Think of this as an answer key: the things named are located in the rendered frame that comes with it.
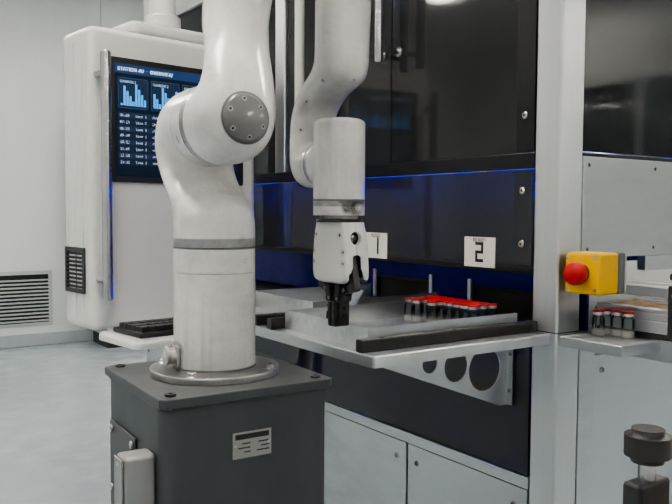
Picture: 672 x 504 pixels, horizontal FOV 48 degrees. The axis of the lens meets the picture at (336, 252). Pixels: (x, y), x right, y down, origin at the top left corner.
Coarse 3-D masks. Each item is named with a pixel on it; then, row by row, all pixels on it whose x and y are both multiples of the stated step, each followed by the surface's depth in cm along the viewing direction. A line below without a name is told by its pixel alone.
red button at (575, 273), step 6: (570, 264) 130; (576, 264) 129; (582, 264) 130; (564, 270) 131; (570, 270) 130; (576, 270) 129; (582, 270) 128; (564, 276) 131; (570, 276) 130; (576, 276) 129; (582, 276) 128; (570, 282) 130; (576, 282) 129; (582, 282) 129
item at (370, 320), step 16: (368, 304) 153; (384, 304) 155; (400, 304) 157; (288, 320) 141; (304, 320) 137; (320, 320) 132; (352, 320) 151; (368, 320) 152; (384, 320) 153; (400, 320) 153; (448, 320) 130; (464, 320) 132; (480, 320) 135; (496, 320) 137; (512, 320) 139; (320, 336) 132; (336, 336) 128; (352, 336) 124; (368, 336) 121
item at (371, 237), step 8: (368, 232) 182; (368, 240) 182; (376, 240) 180; (384, 240) 177; (368, 248) 182; (376, 248) 180; (384, 248) 177; (368, 256) 183; (376, 256) 180; (384, 256) 177
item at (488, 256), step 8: (472, 240) 154; (480, 240) 152; (488, 240) 150; (464, 248) 155; (472, 248) 154; (480, 248) 152; (488, 248) 150; (464, 256) 156; (472, 256) 154; (480, 256) 152; (488, 256) 150; (464, 264) 156; (472, 264) 154; (480, 264) 152; (488, 264) 150
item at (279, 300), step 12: (300, 288) 184; (312, 288) 186; (264, 300) 172; (276, 300) 168; (288, 300) 163; (300, 300) 159; (312, 300) 186; (324, 300) 186; (360, 300) 162; (372, 300) 164; (384, 300) 166; (396, 300) 168
